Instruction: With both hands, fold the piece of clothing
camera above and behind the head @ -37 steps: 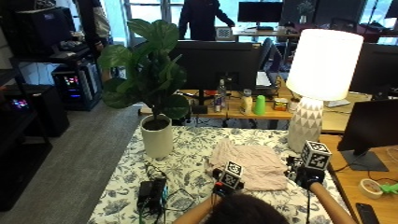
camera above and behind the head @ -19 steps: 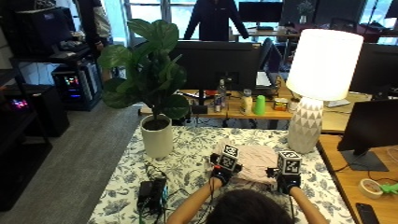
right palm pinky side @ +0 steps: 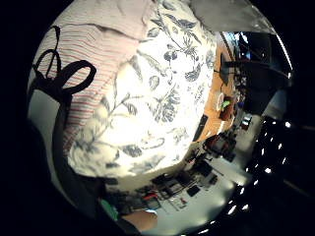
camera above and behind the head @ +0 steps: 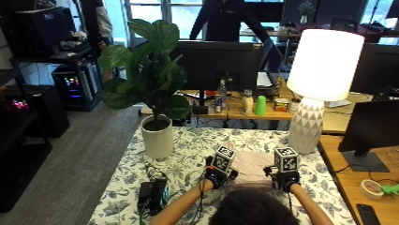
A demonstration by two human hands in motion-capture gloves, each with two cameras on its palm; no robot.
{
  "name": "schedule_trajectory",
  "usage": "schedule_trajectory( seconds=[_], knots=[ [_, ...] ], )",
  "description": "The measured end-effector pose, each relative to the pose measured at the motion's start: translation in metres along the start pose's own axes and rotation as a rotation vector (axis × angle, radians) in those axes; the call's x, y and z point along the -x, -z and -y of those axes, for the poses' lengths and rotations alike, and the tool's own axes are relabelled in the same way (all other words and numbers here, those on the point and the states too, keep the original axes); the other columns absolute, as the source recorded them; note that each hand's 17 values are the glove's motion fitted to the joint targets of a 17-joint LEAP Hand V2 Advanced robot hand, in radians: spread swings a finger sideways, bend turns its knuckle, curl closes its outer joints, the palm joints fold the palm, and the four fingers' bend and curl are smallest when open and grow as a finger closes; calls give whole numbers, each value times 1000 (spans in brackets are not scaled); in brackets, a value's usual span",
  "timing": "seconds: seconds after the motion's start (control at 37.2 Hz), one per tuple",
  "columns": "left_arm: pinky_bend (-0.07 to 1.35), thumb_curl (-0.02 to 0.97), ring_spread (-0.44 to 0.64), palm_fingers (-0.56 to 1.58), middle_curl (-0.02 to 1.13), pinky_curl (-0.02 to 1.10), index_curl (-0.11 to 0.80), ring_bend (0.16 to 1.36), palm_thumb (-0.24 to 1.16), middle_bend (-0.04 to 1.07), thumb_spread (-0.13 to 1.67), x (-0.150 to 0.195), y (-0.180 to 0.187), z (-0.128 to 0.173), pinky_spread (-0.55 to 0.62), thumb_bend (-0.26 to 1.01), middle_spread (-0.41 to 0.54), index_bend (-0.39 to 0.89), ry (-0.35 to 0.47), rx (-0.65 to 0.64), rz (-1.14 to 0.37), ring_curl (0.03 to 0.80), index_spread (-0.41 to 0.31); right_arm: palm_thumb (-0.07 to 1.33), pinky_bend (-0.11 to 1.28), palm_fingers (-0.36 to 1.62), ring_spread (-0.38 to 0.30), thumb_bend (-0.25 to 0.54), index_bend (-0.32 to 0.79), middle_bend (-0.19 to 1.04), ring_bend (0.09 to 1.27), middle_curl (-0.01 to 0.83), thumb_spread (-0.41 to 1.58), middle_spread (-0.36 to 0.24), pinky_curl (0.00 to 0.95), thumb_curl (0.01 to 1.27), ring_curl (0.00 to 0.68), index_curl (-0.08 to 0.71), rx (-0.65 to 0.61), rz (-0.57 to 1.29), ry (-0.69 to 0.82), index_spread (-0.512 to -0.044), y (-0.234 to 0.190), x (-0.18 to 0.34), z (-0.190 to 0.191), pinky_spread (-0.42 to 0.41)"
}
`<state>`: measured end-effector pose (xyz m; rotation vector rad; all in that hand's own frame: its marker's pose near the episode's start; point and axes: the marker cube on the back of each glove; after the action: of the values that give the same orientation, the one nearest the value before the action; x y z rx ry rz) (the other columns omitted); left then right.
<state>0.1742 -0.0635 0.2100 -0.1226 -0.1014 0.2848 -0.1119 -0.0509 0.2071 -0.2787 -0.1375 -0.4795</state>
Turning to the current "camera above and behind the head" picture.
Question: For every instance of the person's left hand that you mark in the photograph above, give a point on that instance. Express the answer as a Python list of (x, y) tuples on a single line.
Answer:
[(215, 178)]

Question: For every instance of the person's right hand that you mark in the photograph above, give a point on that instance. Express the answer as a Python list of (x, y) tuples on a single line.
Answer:
[(284, 182)]

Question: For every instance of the white marker cube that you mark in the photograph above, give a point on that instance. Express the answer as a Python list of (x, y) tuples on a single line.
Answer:
[(286, 159), (223, 159)]

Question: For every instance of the pink cloth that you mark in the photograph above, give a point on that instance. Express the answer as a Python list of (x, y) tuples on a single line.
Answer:
[(251, 167)]

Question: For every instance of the blue floral tablecloth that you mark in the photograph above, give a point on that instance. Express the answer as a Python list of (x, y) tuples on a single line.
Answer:
[(186, 146)]

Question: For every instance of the black power box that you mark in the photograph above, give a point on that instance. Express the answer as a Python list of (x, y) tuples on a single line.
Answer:
[(151, 195)]

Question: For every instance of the wooden desk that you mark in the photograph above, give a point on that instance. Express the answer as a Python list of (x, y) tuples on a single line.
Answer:
[(237, 114), (352, 187)]

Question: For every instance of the white plant pot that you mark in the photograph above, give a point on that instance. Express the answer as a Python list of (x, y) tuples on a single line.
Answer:
[(157, 140)]

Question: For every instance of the roll of tape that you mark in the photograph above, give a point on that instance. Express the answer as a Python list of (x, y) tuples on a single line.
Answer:
[(371, 189)]

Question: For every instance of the black phone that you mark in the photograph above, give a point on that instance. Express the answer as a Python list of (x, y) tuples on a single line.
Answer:
[(368, 214)]

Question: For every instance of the drink can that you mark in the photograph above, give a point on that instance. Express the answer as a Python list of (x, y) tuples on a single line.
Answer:
[(217, 103)]

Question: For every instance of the cream bottle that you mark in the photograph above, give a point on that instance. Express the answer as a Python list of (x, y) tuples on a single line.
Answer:
[(247, 104)]

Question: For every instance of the green plastic cup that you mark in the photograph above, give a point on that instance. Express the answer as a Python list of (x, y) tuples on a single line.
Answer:
[(260, 106)]

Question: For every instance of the green toy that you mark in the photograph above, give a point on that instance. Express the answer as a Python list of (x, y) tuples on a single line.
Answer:
[(389, 189)]

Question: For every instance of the clear water bottle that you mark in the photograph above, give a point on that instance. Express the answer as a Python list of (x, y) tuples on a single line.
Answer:
[(222, 92)]

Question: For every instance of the black computer monitor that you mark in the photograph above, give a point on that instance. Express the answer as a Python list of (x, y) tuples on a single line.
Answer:
[(378, 68), (371, 125), (215, 65)]

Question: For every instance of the open laptop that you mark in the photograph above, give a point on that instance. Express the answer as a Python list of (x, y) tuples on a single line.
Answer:
[(266, 78)]

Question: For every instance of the green leafy plant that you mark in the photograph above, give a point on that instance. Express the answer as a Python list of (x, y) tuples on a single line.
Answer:
[(153, 72)]

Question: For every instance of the white table lamp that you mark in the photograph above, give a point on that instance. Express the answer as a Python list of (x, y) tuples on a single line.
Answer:
[(322, 65)]

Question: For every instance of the computer tower with lights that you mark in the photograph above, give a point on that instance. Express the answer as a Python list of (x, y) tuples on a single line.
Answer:
[(76, 87)]

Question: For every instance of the black shelf rack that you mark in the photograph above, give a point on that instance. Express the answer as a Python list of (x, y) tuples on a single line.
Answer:
[(24, 156)]

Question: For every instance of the black computer case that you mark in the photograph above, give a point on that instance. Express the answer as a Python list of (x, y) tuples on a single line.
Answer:
[(45, 109)]

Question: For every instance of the black box monitor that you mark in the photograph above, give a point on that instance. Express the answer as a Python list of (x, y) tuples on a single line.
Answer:
[(42, 28)]

